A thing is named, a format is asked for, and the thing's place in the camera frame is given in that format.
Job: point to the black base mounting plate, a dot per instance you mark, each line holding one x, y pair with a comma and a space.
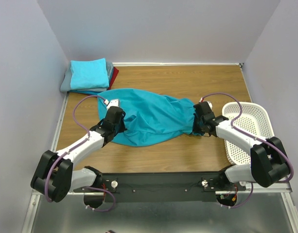
162, 187

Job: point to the folded light blue t-shirt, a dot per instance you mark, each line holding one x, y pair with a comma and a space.
88, 74

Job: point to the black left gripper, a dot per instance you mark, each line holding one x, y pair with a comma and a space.
123, 127

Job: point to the folded red t-shirt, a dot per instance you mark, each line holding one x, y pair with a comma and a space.
113, 77

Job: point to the folded grey t-shirt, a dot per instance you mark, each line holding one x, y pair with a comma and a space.
65, 86

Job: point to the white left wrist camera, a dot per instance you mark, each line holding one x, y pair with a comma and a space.
112, 103

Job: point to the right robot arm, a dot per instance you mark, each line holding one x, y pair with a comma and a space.
269, 163

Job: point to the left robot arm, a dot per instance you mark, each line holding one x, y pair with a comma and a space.
54, 176

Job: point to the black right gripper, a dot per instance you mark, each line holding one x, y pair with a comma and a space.
195, 128

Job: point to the teal t-shirt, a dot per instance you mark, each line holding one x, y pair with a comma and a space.
151, 118

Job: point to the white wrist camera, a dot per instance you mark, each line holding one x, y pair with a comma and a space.
208, 102
112, 103

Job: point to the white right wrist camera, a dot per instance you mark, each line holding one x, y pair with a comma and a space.
208, 102

